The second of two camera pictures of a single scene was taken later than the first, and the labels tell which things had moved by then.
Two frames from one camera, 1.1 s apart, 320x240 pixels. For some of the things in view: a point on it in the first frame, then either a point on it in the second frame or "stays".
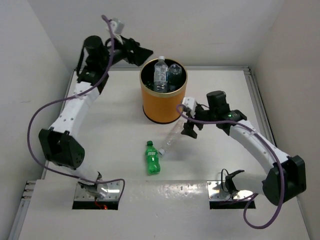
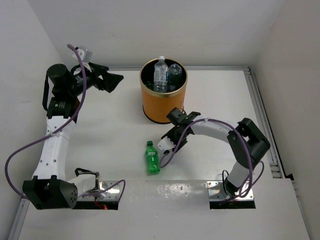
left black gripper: x=138 y=54 -> x=109 y=80
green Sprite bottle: x=152 y=159 stays
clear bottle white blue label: x=161 y=70 stays
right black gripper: x=188 y=129 -> x=169 y=135
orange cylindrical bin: x=160 y=108 stays
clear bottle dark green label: x=174 y=75 stays
